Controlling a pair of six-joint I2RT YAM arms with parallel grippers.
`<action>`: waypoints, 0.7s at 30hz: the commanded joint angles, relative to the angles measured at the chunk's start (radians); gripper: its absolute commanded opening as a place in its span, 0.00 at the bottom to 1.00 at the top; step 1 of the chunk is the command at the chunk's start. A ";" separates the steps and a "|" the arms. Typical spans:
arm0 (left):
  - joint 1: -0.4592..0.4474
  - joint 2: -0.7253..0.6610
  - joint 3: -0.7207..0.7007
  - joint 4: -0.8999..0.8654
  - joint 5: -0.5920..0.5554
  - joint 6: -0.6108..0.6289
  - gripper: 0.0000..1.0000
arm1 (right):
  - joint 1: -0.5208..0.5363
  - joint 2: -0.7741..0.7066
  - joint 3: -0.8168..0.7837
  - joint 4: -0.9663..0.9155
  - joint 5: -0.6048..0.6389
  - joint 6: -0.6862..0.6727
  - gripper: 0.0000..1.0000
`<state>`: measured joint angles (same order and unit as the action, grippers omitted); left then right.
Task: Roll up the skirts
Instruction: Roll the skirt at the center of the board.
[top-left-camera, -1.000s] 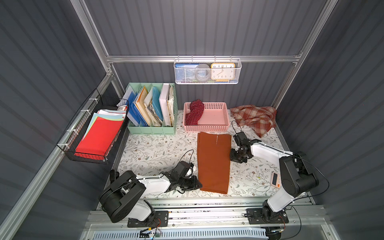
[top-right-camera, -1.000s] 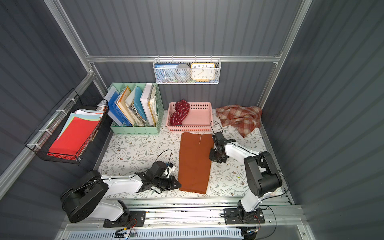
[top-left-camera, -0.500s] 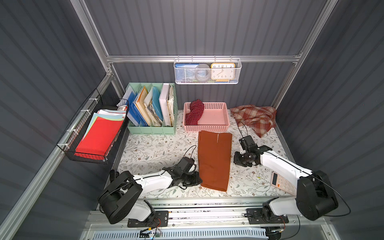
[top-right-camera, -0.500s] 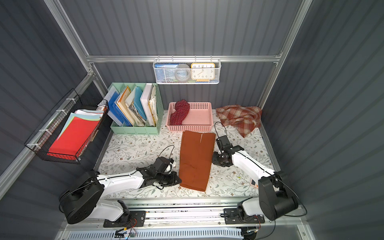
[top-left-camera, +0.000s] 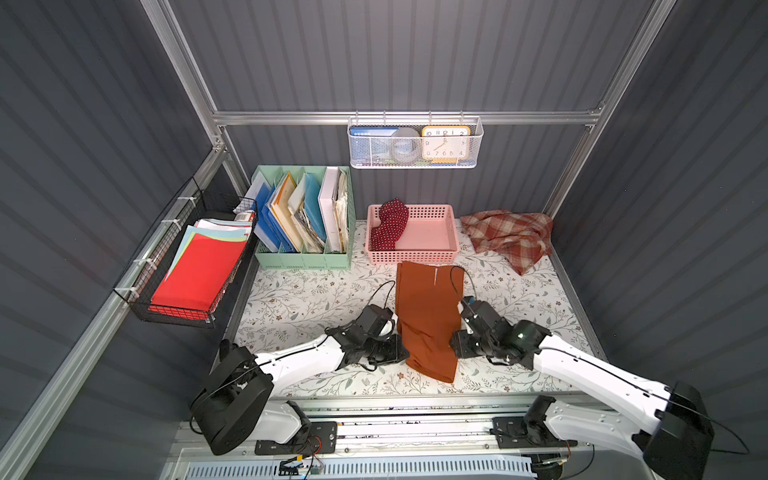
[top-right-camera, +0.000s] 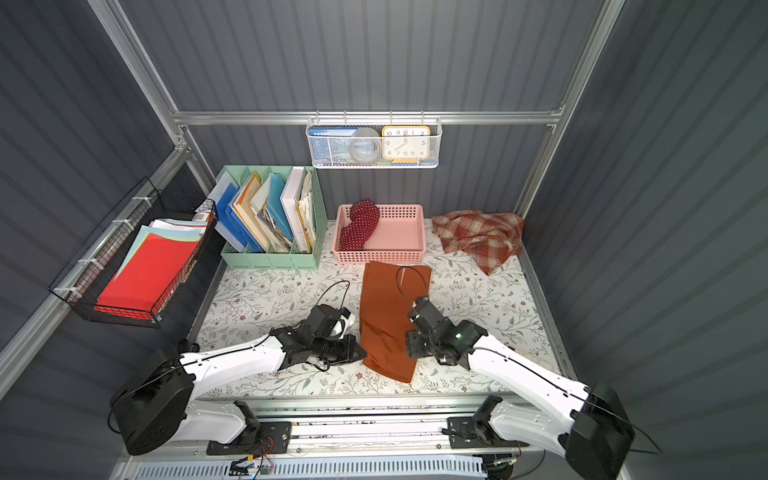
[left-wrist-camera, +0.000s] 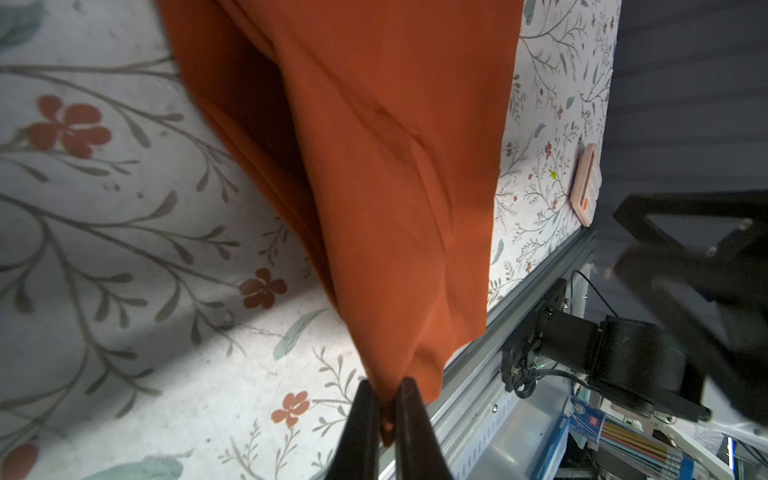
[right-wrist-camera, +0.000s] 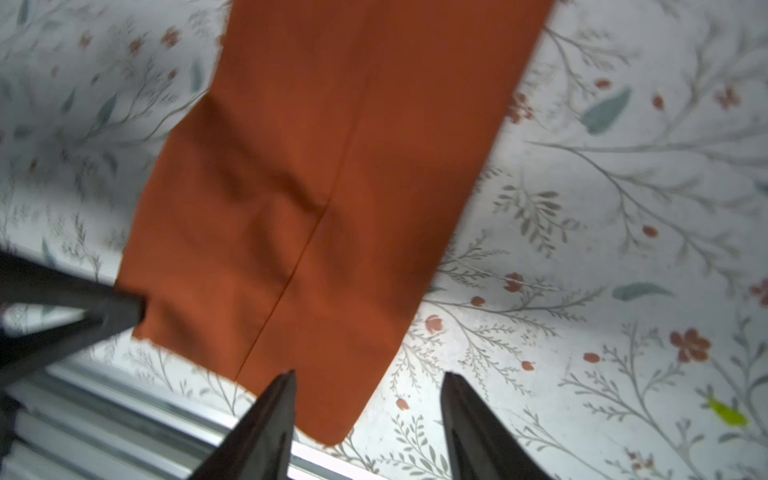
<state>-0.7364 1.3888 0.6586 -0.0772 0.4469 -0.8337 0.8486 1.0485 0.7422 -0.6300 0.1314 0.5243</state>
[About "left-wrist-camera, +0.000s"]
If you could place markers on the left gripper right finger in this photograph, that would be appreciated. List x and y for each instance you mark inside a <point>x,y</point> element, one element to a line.
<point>418,454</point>

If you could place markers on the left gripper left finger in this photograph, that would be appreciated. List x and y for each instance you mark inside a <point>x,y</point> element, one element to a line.
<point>356,456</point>

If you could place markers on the rust brown skirt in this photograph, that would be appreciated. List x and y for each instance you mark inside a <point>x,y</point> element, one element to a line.
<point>374,128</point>

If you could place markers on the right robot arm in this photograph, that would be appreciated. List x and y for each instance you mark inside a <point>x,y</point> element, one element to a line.
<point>710,313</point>

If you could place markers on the white calculator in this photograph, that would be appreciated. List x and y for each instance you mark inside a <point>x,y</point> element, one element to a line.
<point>586,185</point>

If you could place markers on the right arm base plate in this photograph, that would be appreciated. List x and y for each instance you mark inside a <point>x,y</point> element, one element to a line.
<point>521,346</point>

